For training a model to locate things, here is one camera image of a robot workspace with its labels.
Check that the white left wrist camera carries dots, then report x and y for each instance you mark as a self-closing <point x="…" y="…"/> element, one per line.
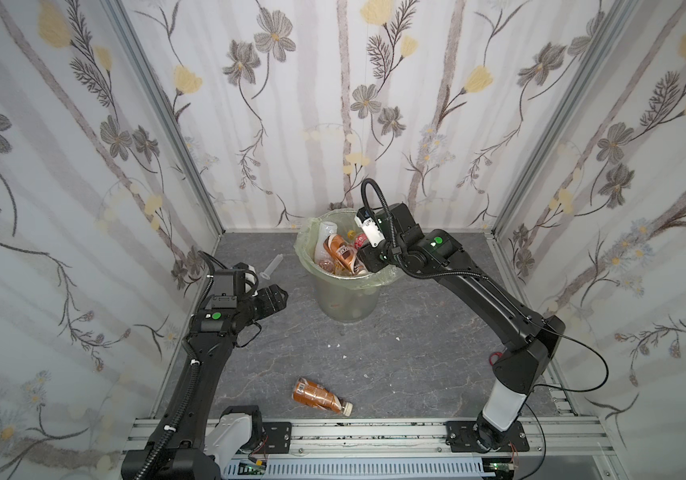
<point x="249" y="270"/>

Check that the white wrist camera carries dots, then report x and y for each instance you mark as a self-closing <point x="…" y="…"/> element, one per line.
<point x="249" y="270"/>
<point x="372" y="226"/>

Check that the green plastic waste bin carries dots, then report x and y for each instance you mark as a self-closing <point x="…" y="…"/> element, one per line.
<point x="342" y="296"/>

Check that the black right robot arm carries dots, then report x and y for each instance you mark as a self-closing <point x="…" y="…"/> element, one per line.
<point x="529" y="340"/>

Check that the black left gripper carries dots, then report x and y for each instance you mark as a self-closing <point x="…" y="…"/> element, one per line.
<point x="274" y="298"/>

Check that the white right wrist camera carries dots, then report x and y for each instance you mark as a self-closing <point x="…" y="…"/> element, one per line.
<point x="372" y="226"/>

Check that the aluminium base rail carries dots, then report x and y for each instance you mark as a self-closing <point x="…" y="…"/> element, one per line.
<point x="408" y="448"/>

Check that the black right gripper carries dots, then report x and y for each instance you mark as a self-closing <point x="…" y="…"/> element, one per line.
<point x="380" y="253"/>

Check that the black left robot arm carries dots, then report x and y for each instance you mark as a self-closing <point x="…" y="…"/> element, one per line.
<point x="181" y="446"/>

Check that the red handled scissors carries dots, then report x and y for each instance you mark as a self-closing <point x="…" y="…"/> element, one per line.
<point x="494" y="358"/>

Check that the brown bottle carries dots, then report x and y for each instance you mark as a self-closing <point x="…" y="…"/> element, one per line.
<point x="343" y="253"/>
<point x="316" y="396"/>

